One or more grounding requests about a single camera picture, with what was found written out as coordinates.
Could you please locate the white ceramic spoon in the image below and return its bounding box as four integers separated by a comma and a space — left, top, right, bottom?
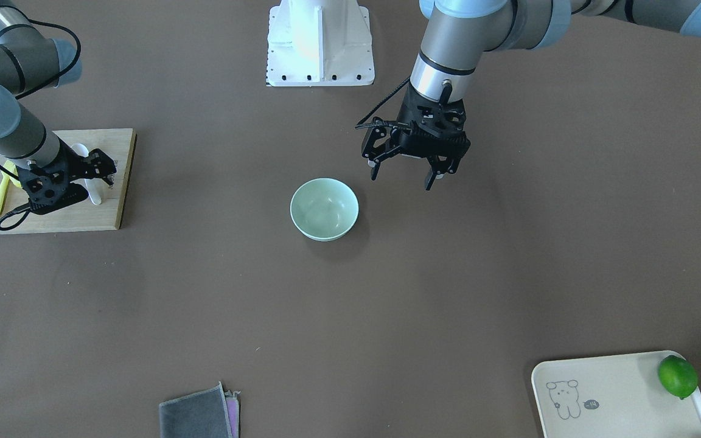
71, 142, 103, 206

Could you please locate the yellow plastic knife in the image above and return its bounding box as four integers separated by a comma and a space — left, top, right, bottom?
0, 171, 21, 216

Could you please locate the bamboo cutting board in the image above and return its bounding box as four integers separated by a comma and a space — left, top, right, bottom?
0, 128, 136, 235

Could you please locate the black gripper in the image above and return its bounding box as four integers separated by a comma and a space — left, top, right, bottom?
17, 148, 117, 215

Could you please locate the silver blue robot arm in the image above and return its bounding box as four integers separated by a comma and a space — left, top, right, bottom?
0, 1, 117, 215

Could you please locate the green lime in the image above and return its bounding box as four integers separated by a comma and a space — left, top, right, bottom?
657, 355, 699, 400

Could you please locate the light green bowl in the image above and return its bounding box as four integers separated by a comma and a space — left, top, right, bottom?
289, 178, 360, 242

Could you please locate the cream rabbit tray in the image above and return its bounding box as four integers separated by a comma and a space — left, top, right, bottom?
531, 351, 701, 437

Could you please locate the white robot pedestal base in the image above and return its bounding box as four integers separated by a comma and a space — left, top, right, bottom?
265, 1, 375, 87

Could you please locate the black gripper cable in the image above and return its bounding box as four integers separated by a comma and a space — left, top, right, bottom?
0, 140, 33, 232

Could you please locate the grey folded cloth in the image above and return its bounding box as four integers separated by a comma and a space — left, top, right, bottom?
159, 382, 241, 437

